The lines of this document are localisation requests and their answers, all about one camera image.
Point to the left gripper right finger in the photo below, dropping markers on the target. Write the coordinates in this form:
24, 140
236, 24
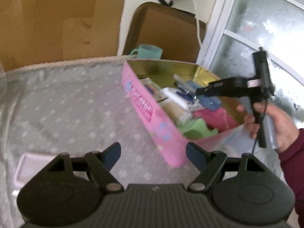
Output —
209, 164

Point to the teal plastic cup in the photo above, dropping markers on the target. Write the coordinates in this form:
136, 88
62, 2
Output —
147, 51

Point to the white rectangular tray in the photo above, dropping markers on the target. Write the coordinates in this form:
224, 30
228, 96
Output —
28, 166

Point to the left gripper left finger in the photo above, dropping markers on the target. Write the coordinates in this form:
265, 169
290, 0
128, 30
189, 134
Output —
100, 165

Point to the light green cloth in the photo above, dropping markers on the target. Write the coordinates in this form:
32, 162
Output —
197, 129

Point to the pink tin box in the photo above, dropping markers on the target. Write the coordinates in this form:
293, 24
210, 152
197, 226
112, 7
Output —
162, 119

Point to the grey floral tablecloth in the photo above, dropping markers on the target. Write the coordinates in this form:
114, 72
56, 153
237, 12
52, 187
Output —
78, 109

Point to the blue transparent plastic case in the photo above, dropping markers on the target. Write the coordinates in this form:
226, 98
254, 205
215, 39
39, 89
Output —
210, 103

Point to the brown chair back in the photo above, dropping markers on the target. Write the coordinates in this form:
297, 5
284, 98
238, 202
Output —
171, 29

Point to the maroon sleeve forearm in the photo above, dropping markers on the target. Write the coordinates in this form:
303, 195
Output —
292, 166

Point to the wood pattern board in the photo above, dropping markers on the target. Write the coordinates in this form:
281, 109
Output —
40, 31

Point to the pink microfiber cloth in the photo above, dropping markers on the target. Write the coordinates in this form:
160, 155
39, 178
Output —
219, 119

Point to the person's right hand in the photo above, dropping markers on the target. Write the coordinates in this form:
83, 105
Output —
283, 127

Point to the coloured marker pen pack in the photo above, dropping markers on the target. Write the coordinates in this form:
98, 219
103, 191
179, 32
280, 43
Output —
154, 89

